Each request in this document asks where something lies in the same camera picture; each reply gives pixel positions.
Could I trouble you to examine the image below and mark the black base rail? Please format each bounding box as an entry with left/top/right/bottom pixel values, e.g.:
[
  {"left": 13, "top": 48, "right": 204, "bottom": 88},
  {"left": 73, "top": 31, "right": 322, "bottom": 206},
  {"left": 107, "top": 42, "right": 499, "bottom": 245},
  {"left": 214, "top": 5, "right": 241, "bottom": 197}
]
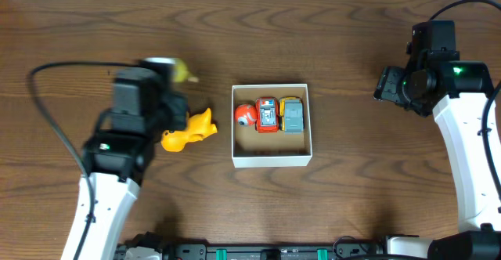
[{"left": 113, "top": 232, "right": 385, "bottom": 260}]

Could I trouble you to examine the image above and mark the white cardboard box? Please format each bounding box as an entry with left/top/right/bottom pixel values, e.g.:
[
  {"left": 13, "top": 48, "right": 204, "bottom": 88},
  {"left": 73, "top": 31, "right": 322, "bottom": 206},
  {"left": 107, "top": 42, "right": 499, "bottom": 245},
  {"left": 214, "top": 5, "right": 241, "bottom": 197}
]
[{"left": 231, "top": 83, "right": 313, "bottom": 168}]

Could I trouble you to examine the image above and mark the yellow white toy ball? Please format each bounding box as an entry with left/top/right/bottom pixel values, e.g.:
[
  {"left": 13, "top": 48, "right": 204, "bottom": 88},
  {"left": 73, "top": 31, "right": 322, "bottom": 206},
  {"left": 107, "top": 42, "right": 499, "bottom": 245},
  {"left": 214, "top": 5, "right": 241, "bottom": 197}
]
[{"left": 172, "top": 58, "right": 199, "bottom": 83}]

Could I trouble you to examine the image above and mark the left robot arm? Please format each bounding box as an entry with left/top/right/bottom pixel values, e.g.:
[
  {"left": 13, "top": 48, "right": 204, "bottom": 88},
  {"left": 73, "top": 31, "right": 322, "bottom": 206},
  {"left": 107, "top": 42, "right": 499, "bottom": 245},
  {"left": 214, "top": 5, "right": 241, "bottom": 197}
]
[{"left": 62, "top": 57, "right": 189, "bottom": 259}]

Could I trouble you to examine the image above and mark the red toy ball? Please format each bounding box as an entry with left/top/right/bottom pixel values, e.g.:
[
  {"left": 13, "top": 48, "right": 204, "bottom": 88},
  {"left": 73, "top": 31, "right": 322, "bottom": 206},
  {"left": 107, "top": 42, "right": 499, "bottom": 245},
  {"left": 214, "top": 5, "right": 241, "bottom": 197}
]
[{"left": 234, "top": 104, "right": 258, "bottom": 126}]

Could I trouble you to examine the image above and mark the red toy car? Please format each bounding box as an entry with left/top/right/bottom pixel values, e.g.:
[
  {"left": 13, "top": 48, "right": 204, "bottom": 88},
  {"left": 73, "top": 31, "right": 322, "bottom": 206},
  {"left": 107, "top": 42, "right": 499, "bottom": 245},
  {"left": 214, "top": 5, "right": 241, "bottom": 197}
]
[{"left": 255, "top": 97, "right": 279, "bottom": 133}]

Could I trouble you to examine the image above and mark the yellow grey toy truck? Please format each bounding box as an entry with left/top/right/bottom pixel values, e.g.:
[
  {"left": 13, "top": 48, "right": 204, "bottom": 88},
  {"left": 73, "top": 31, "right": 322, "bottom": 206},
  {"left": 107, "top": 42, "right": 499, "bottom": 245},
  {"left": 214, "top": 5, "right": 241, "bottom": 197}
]
[{"left": 279, "top": 96, "right": 304, "bottom": 134}]

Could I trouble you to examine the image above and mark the orange toy rhino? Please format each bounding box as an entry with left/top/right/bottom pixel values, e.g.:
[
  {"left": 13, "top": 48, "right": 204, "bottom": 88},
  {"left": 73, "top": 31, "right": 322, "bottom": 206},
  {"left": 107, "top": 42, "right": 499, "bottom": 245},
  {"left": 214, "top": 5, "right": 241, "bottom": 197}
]
[{"left": 160, "top": 108, "right": 218, "bottom": 153}]

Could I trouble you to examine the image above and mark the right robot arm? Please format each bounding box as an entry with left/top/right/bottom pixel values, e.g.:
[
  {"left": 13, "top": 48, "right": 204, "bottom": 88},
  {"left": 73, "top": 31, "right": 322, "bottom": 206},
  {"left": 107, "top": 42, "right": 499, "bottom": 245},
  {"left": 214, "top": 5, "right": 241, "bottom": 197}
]
[{"left": 373, "top": 20, "right": 500, "bottom": 259}]

